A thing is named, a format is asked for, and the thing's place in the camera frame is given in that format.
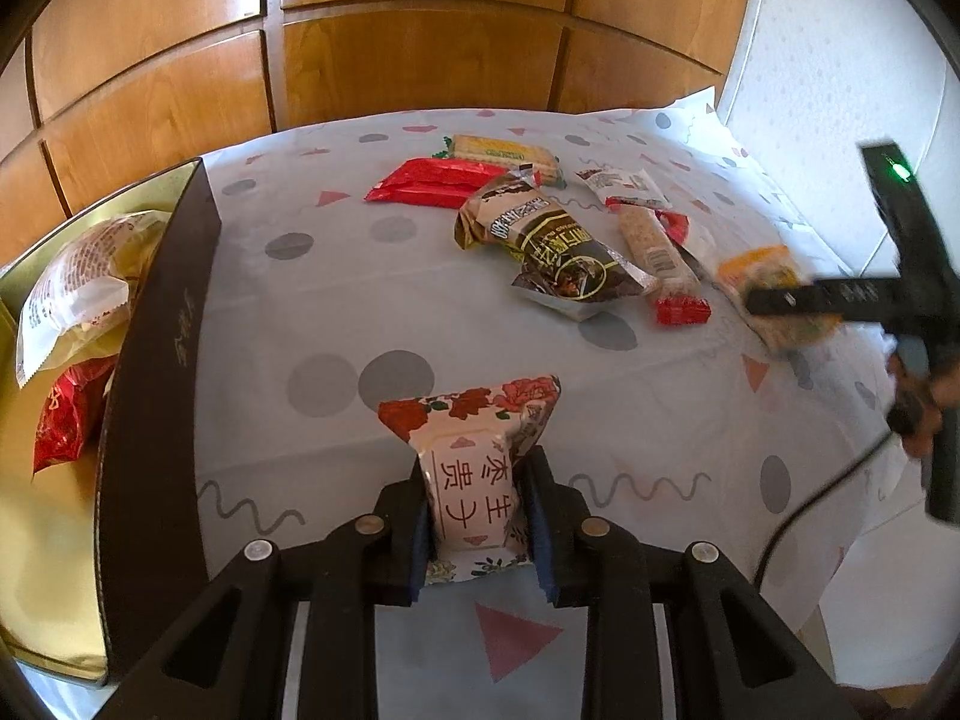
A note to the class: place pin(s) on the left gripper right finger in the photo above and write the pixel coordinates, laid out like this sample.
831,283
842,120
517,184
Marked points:
585,562

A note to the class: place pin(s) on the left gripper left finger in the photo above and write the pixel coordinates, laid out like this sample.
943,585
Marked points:
376,559

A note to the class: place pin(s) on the floral red white snack packet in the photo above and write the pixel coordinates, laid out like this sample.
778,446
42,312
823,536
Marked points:
469,445

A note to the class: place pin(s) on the rice bar red ends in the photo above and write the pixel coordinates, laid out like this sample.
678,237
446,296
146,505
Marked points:
675,295

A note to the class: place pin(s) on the dark brown chocolate snack packet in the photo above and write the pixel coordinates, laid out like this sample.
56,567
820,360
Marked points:
563,267

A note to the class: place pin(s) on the red foil snack packet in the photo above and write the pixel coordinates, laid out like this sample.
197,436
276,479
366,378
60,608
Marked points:
71,411

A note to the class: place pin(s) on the white bread pastry packet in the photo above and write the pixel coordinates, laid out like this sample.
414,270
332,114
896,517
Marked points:
86,290

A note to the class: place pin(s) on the yellow cracker packet green ends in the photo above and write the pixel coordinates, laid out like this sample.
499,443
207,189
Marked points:
505,153

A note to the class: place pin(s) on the white nutrition label snack packet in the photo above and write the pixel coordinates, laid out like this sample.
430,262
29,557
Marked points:
618,187

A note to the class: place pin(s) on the right hand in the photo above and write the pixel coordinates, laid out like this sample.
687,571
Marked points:
926,399

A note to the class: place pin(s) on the patterned white tablecloth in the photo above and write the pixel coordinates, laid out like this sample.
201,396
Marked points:
322,304

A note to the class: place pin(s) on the gold tin box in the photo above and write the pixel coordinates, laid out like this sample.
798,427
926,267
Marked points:
101,542

